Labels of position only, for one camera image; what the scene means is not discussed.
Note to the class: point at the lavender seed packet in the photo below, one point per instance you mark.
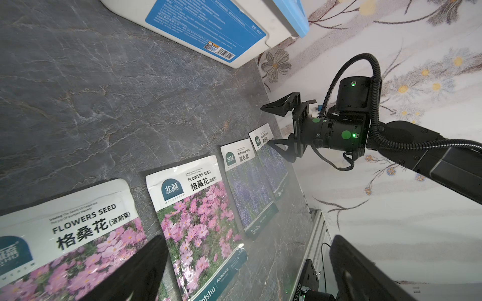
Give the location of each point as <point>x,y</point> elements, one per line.
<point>271,161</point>
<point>250,189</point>

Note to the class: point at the pink cosmos seed packet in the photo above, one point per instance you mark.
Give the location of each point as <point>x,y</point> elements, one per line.
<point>64,248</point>
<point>199,226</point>

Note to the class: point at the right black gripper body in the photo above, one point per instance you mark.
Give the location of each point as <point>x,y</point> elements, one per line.
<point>308,130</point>

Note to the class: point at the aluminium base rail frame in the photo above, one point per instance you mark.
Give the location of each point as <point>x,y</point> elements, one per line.
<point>316,271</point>

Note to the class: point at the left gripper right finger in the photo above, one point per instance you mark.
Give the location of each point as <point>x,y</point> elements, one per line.
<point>358,278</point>

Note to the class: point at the blue lidded storage box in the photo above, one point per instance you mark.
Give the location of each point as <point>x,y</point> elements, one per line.
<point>231,32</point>

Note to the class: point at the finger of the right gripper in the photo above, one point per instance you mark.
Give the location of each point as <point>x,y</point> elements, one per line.
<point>285,148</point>
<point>284,105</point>

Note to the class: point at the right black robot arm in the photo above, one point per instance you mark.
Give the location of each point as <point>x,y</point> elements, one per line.
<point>452,163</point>

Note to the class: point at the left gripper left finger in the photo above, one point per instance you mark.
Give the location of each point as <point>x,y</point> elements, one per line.
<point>139,278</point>

